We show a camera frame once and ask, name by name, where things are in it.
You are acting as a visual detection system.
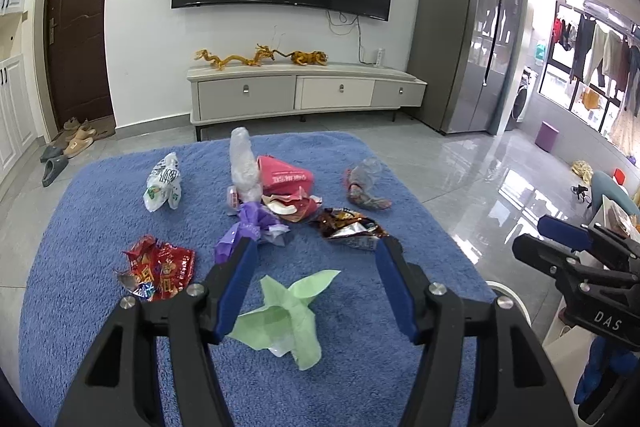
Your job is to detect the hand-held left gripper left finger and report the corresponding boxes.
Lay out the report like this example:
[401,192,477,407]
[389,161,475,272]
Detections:
[55,236,261,427]

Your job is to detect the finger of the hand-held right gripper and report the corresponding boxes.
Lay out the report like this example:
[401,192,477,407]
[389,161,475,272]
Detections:
[511,234,606,295]
[538,214,640,269]

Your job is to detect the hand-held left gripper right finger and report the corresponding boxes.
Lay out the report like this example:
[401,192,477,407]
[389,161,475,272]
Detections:
[375,238,578,427]

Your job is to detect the white trash bin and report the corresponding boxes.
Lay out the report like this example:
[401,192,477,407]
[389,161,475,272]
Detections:
[482,280,532,325]

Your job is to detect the green paper napkin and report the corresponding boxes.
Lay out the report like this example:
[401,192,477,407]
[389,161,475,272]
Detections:
[228,269,342,372]

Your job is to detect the purple plastic wrapper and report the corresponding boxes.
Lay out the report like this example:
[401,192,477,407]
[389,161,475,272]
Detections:
[214,202,283,265]

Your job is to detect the clear plastic bag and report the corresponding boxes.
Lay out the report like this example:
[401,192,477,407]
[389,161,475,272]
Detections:
[229,127,263,204]

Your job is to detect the person's right hand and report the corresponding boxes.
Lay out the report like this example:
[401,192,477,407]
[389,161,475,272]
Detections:
[574,335,624,407]

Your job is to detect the teal chair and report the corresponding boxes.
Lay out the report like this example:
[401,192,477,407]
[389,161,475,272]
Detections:
[590,170,633,212]

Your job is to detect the white crumpled tissue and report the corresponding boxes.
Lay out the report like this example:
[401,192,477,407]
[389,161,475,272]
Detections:
[260,227,293,249]

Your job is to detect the dark brown snack wrapper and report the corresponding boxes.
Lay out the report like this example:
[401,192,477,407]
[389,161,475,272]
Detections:
[314,207,390,253]

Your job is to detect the red foil snack wrapper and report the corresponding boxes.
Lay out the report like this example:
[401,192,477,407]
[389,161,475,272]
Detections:
[114,235,197,302]

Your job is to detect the purple stool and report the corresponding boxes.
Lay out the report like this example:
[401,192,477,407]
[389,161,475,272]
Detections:
[536,121,563,152]

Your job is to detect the red white crumpled wrapper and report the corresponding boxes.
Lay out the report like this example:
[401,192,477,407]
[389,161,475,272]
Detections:
[262,189,323,224]

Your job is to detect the clear wrapper with red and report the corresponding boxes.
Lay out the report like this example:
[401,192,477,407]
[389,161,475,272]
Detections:
[343,157,393,212]

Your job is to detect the red paper package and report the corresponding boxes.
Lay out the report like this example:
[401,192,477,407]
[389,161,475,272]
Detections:
[256,155,315,198]

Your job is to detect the white green-printed plastic bag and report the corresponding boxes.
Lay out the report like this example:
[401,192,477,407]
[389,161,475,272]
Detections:
[144,152,182,212]

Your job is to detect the washing machine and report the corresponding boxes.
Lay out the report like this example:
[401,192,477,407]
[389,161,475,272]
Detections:
[505,67,538,131]

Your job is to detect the blue fluffy mat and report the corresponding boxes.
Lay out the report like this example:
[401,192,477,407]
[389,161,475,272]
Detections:
[19,131,498,427]

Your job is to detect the row of hanging clothes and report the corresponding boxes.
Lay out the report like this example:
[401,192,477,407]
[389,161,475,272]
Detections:
[551,9,640,158]

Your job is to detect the grey white television cabinet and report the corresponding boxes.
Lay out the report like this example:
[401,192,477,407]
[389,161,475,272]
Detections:
[186,62,427,142]

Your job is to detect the slippers by door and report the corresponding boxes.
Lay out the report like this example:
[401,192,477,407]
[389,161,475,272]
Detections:
[50,114,116,148]

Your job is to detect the grey refrigerator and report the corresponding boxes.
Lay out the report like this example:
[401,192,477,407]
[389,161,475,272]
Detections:
[409,0,523,136]

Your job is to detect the golden dragon figurine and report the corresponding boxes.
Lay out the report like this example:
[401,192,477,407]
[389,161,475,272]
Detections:
[194,43,278,70]

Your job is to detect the golden tiger figurine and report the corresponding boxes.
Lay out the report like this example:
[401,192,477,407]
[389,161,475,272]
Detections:
[280,49,329,68]

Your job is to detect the white cabinets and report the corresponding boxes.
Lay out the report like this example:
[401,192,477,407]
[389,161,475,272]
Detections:
[0,0,38,192]

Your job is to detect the dark brown door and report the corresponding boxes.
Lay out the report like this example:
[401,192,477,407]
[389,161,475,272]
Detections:
[44,0,120,136]

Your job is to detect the television cable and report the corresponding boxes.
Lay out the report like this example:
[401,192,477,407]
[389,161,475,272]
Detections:
[326,10,381,65]

